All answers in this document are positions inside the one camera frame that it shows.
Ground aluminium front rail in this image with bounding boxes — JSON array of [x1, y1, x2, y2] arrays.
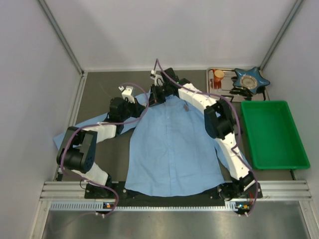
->
[[40, 180, 312, 212]]

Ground green plastic bin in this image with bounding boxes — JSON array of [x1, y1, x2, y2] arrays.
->
[[241, 101, 310, 170]]

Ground black box gold brooch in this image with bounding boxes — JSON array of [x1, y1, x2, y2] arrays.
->
[[220, 95, 234, 103]]

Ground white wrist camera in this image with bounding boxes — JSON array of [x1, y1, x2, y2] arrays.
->
[[119, 86, 136, 104], [150, 70, 164, 86]]

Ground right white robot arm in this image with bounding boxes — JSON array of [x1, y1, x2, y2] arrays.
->
[[149, 68, 259, 198]]

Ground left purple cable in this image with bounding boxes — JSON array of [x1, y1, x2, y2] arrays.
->
[[59, 82, 150, 217]]

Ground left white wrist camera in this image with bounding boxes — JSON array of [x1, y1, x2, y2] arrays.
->
[[119, 86, 136, 104]]

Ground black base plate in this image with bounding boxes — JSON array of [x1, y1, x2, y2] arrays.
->
[[84, 180, 265, 207]]

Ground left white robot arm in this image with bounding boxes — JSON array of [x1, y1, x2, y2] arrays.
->
[[56, 97, 148, 190]]

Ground metal tray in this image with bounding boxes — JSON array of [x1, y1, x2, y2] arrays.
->
[[206, 68, 269, 102]]

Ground orange cup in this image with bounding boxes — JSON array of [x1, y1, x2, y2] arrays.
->
[[213, 70, 225, 83]]

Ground blue star-shaped dish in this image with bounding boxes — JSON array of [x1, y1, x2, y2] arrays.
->
[[233, 67, 270, 95]]

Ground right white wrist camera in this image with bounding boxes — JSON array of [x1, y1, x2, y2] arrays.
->
[[150, 70, 164, 86]]

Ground light blue shirt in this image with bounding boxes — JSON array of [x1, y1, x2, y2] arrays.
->
[[52, 91, 252, 197]]

